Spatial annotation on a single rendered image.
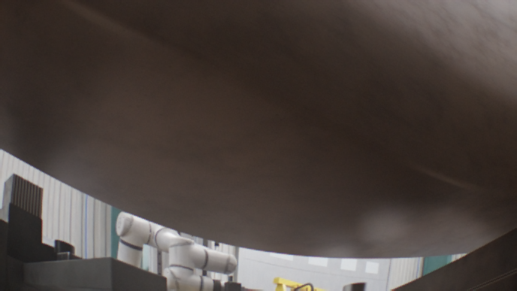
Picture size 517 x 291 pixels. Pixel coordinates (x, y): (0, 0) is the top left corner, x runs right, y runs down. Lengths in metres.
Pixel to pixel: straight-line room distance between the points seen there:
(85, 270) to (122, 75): 0.28
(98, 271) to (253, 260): 10.06
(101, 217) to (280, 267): 3.75
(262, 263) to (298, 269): 0.95
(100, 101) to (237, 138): 0.22
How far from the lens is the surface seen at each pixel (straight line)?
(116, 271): 0.69
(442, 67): 1.27
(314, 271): 11.90
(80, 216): 8.79
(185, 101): 0.85
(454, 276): 1.20
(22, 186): 1.29
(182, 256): 2.06
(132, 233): 2.59
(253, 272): 10.71
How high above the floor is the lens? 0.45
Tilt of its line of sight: 25 degrees up
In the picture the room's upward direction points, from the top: 4 degrees clockwise
